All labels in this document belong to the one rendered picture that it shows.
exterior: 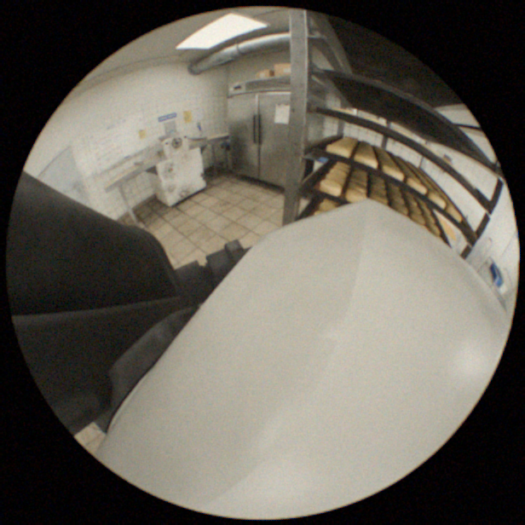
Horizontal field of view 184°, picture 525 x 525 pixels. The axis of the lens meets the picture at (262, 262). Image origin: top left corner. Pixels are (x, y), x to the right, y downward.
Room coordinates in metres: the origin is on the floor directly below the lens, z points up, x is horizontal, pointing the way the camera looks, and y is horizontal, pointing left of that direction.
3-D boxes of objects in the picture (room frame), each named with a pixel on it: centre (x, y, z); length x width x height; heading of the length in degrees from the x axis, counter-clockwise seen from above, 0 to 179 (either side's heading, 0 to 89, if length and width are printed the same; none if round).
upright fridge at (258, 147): (3.18, -0.20, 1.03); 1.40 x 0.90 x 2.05; 51
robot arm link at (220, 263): (0.18, 0.09, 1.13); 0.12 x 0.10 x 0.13; 119
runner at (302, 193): (0.59, -0.25, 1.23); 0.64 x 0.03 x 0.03; 149
